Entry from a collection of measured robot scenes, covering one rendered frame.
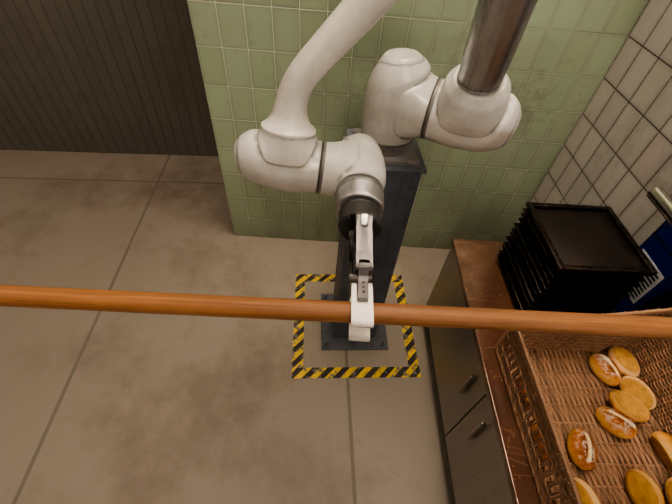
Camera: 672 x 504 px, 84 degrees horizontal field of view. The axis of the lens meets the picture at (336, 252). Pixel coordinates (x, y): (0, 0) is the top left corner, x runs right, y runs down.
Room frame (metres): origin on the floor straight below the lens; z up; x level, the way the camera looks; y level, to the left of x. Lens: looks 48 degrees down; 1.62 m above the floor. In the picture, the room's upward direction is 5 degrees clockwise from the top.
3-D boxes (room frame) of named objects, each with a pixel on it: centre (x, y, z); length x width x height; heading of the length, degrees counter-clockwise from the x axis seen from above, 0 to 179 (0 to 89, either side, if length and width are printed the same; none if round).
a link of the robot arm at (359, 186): (0.52, -0.03, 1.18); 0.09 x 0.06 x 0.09; 92
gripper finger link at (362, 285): (0.32, -0.04, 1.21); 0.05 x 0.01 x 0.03; 2
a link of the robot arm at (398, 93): (0.99, -0.13, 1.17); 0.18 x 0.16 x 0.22; 72
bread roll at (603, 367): (0.53, -0.84, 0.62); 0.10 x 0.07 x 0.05; 23
